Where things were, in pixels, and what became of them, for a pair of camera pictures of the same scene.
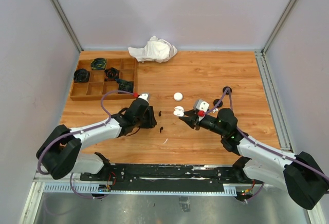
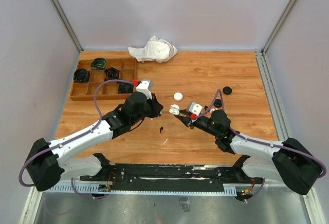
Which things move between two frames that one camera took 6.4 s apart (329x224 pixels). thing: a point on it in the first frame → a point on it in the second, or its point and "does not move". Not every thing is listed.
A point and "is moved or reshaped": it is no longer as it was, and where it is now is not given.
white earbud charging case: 179,110 is moved or reshaped
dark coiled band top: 98,63 does not move
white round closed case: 178,96 does not move
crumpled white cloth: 157,50 does not move
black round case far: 227,92 does not move
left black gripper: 151,122 → 157,107
